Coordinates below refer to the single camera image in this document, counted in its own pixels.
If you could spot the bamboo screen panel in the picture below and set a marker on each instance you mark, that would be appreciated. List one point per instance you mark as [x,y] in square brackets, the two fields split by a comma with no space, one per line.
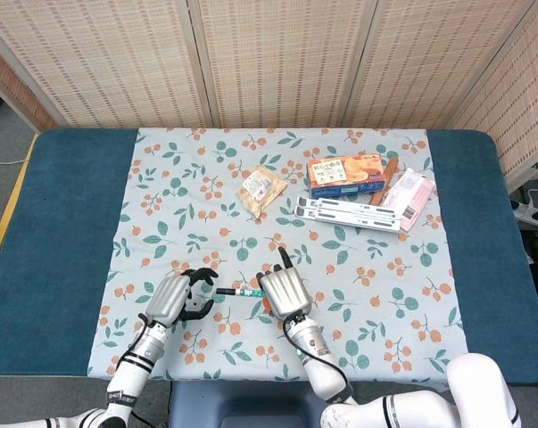
[518,98]
[282,62]
[99,62]
[433,62]
[14,84]

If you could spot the white power strip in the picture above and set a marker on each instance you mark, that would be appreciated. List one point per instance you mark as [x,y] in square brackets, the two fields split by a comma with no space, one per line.
[534,213]

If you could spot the pink flat package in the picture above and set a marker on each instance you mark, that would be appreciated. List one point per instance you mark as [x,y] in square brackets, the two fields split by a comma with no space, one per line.
[409,196]

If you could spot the long white carton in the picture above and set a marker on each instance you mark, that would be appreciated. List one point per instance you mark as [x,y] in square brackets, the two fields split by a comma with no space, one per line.
[353,207]

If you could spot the dark blue table cover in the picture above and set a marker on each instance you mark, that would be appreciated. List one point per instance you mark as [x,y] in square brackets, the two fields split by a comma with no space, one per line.
[59,223]

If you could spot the white green marker pen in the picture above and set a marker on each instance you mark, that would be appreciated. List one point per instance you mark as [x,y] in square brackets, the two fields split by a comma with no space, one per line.
[250,293]

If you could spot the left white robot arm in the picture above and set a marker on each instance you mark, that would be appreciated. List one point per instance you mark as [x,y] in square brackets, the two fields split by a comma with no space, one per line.
[132,374]

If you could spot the floral printed tablecloth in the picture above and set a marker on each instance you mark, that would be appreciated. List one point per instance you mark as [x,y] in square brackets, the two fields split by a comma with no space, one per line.
[273,223]

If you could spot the orange biscuit box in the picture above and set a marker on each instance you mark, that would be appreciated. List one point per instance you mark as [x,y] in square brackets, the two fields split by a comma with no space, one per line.
[346,174]

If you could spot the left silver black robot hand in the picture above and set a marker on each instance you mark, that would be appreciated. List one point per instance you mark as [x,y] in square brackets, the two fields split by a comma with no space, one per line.
[170,298]

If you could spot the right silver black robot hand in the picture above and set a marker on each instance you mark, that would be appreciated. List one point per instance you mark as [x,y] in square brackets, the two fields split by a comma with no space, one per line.
[286,292]

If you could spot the silver folding stand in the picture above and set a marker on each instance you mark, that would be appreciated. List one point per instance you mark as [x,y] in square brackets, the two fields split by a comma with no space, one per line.
[349,218]

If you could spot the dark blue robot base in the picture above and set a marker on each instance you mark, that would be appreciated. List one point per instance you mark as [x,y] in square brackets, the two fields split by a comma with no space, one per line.
[250,408]

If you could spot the clear snack bag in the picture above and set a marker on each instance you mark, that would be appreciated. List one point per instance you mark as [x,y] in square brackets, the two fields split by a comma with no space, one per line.
[262,187]

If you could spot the brown wooden stick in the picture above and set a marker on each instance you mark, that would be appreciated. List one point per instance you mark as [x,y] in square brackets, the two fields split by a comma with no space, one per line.
[386,176]

